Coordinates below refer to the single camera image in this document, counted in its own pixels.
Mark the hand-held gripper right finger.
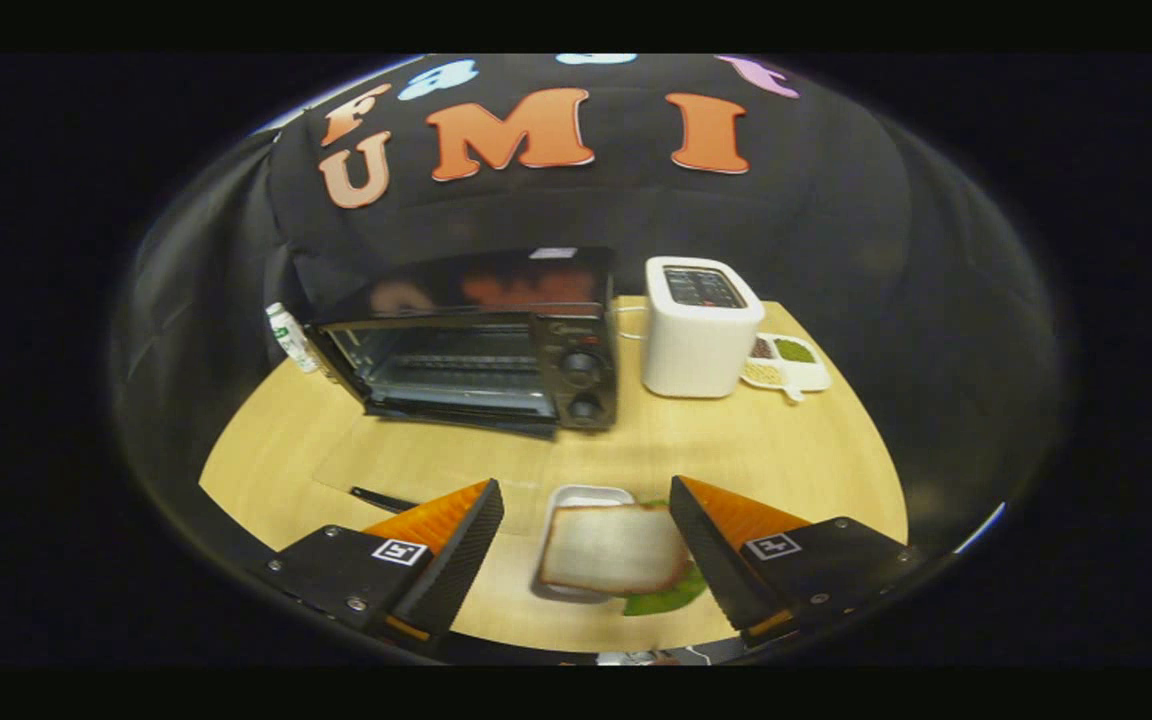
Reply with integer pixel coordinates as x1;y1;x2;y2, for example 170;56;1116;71
669;475;927;646

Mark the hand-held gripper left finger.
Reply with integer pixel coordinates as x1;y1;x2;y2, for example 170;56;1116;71
258;478;505;646

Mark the bread and lettuce sandwich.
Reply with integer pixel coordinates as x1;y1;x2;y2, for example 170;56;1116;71
538;500;709;617

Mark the black toaster oven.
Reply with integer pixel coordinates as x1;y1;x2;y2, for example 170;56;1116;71
291;247;622;513

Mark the white pop-up toaster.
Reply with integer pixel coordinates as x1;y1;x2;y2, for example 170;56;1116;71
642;256;766;399

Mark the white rectangular tray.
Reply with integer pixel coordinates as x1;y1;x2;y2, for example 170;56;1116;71
533;484;637;604

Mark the white divided grain dish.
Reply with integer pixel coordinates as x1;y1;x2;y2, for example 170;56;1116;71
741;333;833;403

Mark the white green-label bottle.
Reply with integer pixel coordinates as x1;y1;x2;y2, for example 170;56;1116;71
265;302;322;374

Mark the black backdrop cloth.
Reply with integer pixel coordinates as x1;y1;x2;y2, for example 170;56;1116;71
111;53;1067;541

